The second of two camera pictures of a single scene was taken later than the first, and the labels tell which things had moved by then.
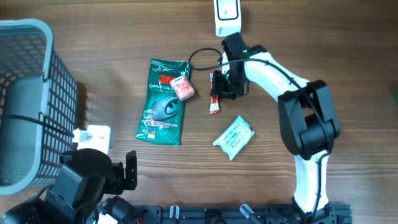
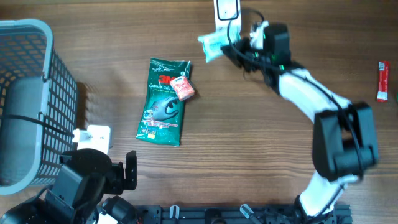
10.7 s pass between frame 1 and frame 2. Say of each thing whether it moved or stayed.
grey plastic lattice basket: stayed
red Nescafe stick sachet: moved
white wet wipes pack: moved
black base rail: stayed
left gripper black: stayed
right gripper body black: moved
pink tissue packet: stayed
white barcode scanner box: stayed
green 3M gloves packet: stayed
